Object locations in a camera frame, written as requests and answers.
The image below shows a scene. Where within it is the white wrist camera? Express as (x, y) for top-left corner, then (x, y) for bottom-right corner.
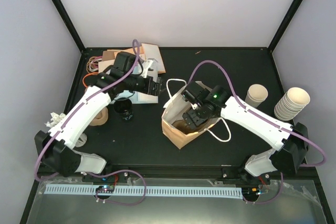
(141, 59), (158, 81)
(191, 103), (198, 110)

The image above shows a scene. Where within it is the brown white flat paper bag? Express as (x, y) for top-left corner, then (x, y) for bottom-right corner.
(142, 43), (166, 73)

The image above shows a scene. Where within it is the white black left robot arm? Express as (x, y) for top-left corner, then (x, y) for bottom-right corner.
(35, 52), (163, 182)

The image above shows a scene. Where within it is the tall white cup stack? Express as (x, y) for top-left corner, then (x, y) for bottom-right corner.
(274, 87), (310, 121)

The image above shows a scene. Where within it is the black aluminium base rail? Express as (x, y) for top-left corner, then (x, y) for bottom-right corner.
(39, 161), (302, 183)

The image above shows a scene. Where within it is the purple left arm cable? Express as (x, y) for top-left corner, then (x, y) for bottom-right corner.
(34, 39), (147, 206)

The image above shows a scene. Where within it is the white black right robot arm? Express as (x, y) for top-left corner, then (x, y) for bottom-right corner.
(181, 82), (309, 184)

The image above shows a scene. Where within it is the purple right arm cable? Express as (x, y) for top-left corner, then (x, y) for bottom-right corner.
(187, 60), (326, 205)

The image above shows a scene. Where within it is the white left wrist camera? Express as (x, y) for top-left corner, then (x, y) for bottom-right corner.
(141, 59), (158, 81)

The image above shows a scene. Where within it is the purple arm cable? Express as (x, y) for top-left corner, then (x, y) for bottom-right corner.
(187, 60), (326, 205)
(34, 39), (147, 206)

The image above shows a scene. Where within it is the bundle of bag handles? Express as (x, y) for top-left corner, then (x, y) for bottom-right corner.
(82, 56), (102, 88)

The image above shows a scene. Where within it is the brown paper takeout bag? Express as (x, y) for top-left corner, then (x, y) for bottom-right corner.
(161, 85), (232, 149)

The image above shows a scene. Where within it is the short white cup stack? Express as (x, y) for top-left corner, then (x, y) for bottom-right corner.
(245, 84), (268, 108)

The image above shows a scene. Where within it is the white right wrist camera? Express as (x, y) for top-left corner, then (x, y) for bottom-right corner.
(191, 103), (198, 110)

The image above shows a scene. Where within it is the light blue cable duct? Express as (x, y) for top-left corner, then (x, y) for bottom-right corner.
(44, 184), (243, 199)

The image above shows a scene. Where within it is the black enclosure frame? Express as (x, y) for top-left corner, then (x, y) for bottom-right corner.
(18, 0), (336, 224)

